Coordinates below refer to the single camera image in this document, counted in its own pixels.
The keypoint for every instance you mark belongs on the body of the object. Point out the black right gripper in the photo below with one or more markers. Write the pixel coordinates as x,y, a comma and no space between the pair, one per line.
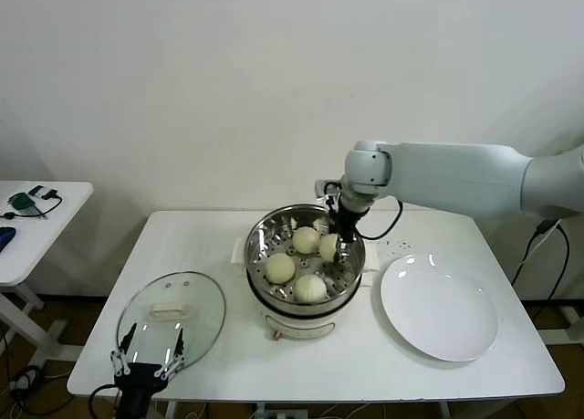
347,220

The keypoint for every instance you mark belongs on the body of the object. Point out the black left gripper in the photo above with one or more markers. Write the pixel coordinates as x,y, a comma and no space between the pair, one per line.
139,377

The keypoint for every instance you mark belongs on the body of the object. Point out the white steamed baozi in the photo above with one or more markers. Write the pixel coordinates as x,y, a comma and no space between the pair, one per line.
279,269
310,289
305,240
328,246

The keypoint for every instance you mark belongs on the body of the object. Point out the round glass pot lid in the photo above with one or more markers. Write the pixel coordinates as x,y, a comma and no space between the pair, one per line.
201,300

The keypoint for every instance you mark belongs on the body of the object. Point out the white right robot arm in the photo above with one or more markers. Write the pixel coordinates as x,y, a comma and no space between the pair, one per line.
456,177

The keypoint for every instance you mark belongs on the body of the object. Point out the perforated steel steamer basket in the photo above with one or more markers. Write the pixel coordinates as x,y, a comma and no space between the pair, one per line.
260,236

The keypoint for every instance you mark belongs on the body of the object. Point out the white electric cooker pot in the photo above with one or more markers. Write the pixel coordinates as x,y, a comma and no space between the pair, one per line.
301,324

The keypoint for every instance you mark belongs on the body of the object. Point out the white round plate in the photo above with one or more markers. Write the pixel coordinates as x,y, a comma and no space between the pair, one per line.
433,309

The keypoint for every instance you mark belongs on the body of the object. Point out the white side table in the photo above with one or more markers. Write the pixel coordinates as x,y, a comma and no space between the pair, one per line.
55,236

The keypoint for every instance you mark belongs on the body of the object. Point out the floor power strip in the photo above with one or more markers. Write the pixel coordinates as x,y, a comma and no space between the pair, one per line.
285,413

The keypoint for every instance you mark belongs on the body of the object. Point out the blue object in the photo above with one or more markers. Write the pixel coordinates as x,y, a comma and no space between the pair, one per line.
5,238

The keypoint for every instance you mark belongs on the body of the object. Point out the black silver usb stick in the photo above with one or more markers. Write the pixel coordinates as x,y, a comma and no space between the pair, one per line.
36,191

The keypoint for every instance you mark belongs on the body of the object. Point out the green hex key set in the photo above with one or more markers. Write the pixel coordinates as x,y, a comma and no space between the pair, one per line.
22,201

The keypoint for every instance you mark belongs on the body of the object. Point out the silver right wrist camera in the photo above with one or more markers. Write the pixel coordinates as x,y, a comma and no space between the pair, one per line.
326,188

